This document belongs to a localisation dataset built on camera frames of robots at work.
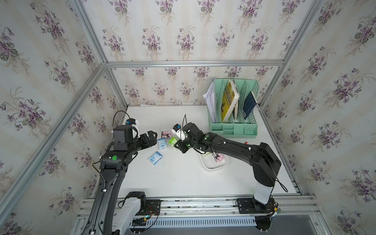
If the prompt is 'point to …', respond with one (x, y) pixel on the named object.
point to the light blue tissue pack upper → (161, 143)
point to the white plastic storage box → (209, 161)
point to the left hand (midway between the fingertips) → (151, 136)
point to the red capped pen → (246, 143)
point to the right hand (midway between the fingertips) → (177, 144)
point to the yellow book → (230, 96)
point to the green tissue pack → (173, 140)
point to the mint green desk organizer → (236, 108)
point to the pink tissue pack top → (166, 134)
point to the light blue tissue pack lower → (155, 157)
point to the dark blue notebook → (249, 103)
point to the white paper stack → (210, 96)
